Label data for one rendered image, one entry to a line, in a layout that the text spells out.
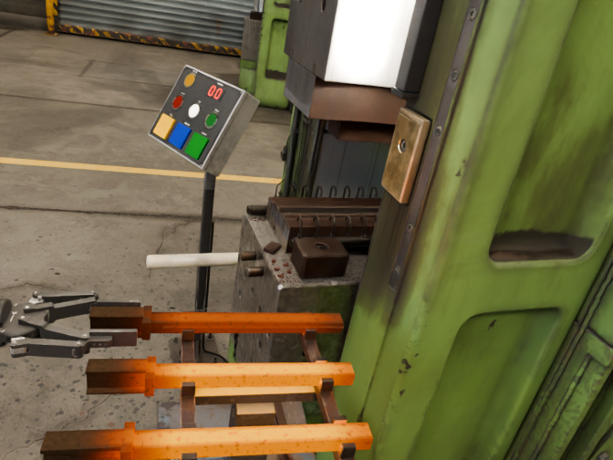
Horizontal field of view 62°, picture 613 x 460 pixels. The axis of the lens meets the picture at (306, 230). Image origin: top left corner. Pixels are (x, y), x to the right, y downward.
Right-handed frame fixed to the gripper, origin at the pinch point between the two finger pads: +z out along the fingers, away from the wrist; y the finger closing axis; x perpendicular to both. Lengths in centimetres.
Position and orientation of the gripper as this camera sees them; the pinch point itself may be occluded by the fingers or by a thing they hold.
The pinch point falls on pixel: (120, 322)
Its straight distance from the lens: 89.2
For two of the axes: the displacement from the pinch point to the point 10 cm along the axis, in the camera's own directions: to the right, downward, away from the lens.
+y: 2.0, 4.8, -8.5
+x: 1.6, -8.7, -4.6
